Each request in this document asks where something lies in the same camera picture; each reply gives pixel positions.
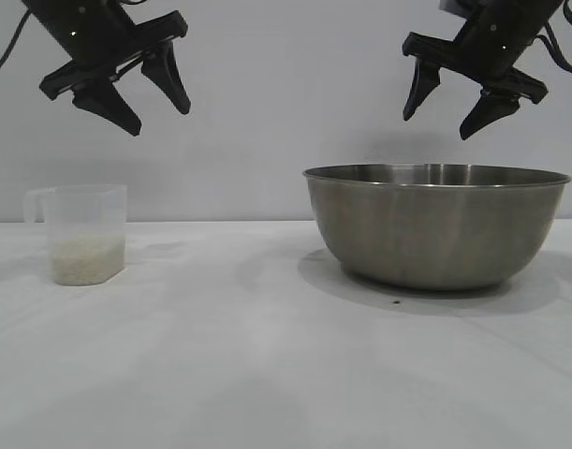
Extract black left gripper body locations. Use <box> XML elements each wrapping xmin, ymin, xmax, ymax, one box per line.
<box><xmin>21</xmin><ymin>0</ymin><xmax>190</xmax><ymax>101</ymax></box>

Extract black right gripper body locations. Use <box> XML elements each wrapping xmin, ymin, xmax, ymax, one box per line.
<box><xmin>401</xmin><ymin>0</ymin><xmax>566</xmax><ymax>104</ymax></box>

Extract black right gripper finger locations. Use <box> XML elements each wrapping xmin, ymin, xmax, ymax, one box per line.
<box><xmin>402</xmin><ymin>54</ymin><xmax>444</xmax><ymax>123</ymax></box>
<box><xmin>458</xmin><ymin>83</ymin><xmax>523</xmax><ymax>141</ymax></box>

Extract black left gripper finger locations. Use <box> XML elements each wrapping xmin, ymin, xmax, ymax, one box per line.
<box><xmin>140</xmin><ymin>40</ymin><xmax>192</xmax><ymax>116</ymax></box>
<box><xmin>71</xmin><ymin>77</ymin><xmax>143</xmax><ymax>138</ymax></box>

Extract translucent plastic measuring cup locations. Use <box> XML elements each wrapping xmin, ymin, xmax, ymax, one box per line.
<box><xmin>23</xmin><ymin>183</ymin><xmax>128</xmax><ymax>285</ymax></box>

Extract stainless steel mixing bowl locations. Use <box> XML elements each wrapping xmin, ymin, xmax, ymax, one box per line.
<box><xmin>301</xmin><ymin>162</ymin><xmax>572</xmax><ymax>291</ymax></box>

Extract white rice grains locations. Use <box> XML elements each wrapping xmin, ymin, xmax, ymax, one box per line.
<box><xmin>51</xmin><ymin>233</ymin><xmax>126</xmax><ymax>285</ymax></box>

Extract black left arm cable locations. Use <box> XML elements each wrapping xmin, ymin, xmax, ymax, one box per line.
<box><xmin>0</xmin><ymin>7</ymin><xmax>32</xmax><ymax>83</ymax></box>

